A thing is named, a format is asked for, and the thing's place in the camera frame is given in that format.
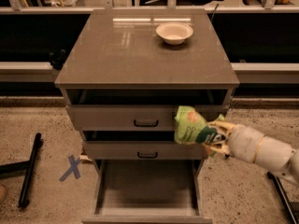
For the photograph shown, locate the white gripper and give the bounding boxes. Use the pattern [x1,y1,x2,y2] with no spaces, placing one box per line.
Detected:
[203,120,264,163]

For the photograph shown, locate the green rice chip bag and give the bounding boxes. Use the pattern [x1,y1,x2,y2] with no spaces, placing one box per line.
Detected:
[174,105,226,156]

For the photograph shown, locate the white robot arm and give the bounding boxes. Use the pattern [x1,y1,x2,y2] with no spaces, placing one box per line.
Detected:
[206,120,299,186]

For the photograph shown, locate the bottom grey drawer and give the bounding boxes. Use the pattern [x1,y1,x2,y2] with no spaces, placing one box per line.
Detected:
[82,160,212,224]

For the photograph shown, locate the grey drawer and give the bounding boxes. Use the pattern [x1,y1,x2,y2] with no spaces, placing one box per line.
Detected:
[66,90,229,132]
[82,160,212,224]
[83,131,207,160]

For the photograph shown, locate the grey drawer cabinet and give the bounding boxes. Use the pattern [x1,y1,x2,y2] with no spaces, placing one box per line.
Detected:
[54,8,240,224]

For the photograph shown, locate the middle grey drawer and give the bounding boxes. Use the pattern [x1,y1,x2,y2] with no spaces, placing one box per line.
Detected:
[83,131,207,160]

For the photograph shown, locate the top grey drawer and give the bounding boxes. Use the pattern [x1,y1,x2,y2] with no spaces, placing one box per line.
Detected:
[66,90,229,132]

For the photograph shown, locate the black stand leg right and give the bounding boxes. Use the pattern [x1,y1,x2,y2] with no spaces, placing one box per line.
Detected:
[267,172,299,224]

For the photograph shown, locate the black stand leg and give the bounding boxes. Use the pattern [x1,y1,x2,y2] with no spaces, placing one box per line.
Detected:
[267,172,299,224]
[0,133,43,209]

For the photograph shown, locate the white paper bowl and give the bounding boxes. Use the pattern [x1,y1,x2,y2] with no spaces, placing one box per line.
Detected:
[156,22,193,45]

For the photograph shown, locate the blue tape cross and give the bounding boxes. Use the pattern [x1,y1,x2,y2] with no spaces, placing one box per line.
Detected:
[59,155,81,182]

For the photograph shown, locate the black stand leg left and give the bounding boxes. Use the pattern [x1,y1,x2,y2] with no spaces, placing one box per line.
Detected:
[0,133,43,209]

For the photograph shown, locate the black middle drawer handle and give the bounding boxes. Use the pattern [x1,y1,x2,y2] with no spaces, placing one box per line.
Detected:
[137,151,158,159]

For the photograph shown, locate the black drawer handle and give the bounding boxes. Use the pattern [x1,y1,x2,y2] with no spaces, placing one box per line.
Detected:
[137,151,158,159]
[134,119,159,128]

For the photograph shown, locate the black top drawer handle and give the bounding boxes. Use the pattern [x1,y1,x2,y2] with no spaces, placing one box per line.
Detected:
[134,119,159,128]

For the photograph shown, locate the black clamp on rail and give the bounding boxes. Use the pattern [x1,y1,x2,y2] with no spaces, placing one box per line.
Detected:
[49,49,66,70]

